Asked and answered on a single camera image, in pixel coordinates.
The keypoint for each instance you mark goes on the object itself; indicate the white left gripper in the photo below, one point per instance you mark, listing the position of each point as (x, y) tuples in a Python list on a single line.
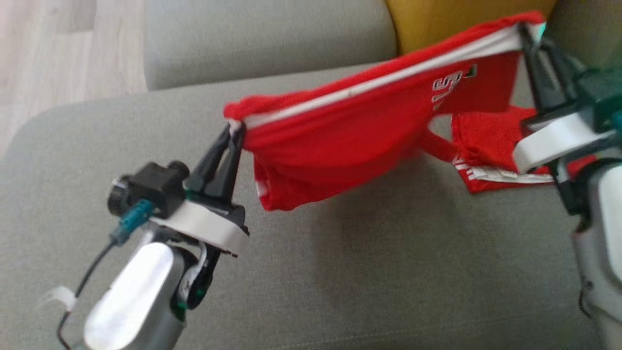
[(204, 223)]

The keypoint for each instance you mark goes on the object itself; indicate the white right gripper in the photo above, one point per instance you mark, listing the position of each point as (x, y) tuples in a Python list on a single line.
[(554, 141)]

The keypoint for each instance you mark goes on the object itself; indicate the red jersey with white sleeves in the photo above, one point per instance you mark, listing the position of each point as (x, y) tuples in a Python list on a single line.
[(486, 141)]

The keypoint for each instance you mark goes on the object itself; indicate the red Bulls 23 shorts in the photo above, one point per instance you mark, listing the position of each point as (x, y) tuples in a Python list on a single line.
[(340, 131)]

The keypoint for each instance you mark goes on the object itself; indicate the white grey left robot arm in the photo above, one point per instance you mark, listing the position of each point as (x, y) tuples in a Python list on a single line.
[(136, 296)]

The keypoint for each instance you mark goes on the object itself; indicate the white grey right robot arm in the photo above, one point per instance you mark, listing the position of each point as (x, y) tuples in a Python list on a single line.
[(605, 233)]

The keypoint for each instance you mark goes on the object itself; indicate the yellow cushion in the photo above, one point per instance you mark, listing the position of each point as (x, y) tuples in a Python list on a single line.
[(437, 22)]

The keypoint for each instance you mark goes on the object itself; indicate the grey sofa seat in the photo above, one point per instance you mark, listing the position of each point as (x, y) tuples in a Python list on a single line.
[(364, 272)]

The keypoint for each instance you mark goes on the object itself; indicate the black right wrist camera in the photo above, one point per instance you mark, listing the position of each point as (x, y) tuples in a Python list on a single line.
[(600, 92)]

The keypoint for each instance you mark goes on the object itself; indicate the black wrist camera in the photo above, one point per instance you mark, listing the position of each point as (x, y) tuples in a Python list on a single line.
[(150, 187), (600, 92)]

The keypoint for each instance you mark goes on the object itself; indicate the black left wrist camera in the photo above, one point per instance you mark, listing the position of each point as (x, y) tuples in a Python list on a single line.
[(150, 187)]

